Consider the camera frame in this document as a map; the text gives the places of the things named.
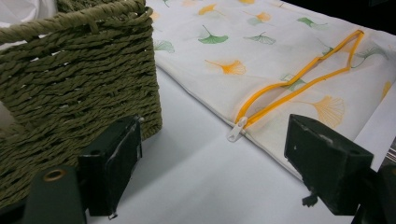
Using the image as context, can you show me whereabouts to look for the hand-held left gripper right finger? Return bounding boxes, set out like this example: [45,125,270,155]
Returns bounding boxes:
[284,113,375,217]

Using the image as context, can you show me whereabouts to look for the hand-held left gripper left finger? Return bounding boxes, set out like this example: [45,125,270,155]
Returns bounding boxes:
[77,116,144,218]

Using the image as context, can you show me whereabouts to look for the green woven basket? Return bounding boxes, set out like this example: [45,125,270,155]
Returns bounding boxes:
[0,0,163,209]

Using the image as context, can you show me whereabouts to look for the white leaf-print mesh laundry bag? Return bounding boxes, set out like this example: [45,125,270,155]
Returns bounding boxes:
[146,0,396,181]

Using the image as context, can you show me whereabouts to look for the white cloth garment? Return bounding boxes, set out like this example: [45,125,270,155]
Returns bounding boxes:
[0,0,59,50]

